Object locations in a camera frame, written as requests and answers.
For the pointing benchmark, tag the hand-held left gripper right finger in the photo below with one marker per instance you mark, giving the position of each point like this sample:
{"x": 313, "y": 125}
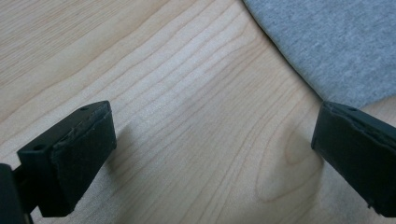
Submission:
{"x": 358, "y": 149}

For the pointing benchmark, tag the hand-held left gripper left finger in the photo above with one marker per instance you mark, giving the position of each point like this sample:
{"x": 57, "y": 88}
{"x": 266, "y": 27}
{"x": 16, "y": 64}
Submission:
{"x": 71, "y": 161}

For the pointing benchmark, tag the grey cloth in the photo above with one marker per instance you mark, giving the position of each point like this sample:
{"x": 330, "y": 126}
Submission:
{"x": 336, "y": 43}

